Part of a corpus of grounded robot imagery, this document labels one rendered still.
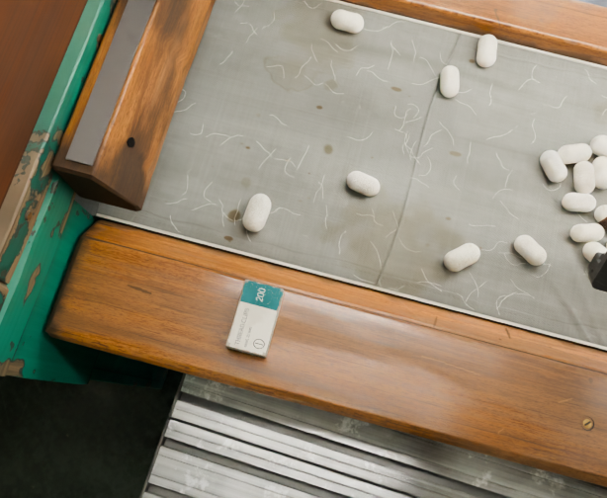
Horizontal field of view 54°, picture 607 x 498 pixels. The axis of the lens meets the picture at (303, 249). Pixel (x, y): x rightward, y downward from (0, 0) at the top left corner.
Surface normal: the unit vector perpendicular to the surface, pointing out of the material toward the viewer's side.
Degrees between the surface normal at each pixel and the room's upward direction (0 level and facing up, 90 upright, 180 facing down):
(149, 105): 67
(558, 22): 0
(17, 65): 90
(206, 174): 0
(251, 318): 0
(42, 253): 90
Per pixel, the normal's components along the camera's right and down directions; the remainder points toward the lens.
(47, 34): 0.97, 0.25
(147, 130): 0.91, 0.12
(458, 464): 0.04, -0.25
